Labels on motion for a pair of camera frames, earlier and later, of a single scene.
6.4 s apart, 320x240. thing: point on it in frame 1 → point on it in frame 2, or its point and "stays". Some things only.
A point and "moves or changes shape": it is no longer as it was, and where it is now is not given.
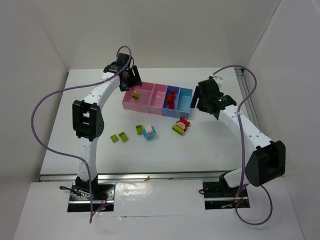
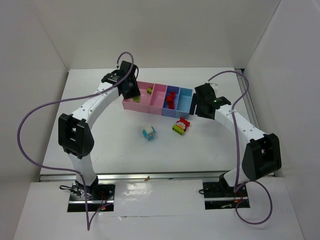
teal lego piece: [149, 136] stays
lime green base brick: [178, 129] stays
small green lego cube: [135, 95] moves or changes shape
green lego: [139, 129] → [136, 99]
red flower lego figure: [183, 123] stays
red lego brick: [171, 97] stays
